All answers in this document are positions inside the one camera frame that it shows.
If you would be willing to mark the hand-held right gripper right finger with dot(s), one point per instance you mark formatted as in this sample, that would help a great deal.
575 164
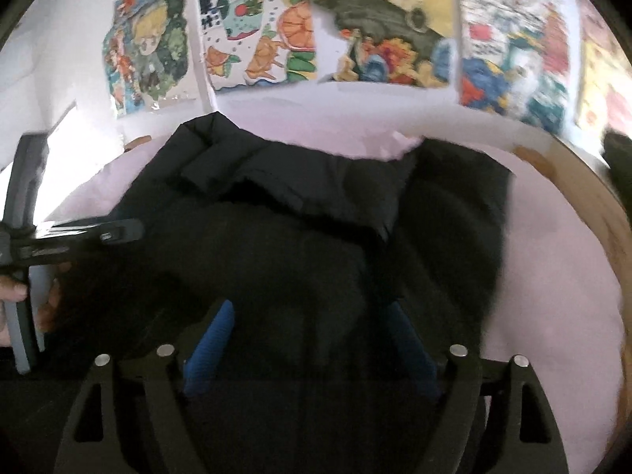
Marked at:
412 353

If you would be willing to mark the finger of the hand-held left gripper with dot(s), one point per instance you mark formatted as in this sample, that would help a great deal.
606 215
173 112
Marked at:
116 233

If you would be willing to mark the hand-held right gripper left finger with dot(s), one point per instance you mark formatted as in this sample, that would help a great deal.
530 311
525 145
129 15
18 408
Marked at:
212 350

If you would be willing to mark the black puffer jacket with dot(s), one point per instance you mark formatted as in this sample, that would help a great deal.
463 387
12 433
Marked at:
296 256

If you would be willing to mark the person's left hand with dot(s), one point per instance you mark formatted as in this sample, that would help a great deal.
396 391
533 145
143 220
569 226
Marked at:
49 303

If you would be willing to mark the pink bed sheet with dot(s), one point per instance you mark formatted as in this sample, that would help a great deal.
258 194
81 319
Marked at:
553 306

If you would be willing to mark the dark green garment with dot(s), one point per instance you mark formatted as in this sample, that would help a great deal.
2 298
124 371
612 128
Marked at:
617 158

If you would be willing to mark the wooden bed frame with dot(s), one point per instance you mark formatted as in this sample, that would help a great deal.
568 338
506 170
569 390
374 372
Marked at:
582 192

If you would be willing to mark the group of colourful wall drawings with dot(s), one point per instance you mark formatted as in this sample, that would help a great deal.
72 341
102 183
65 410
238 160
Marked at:
375 34

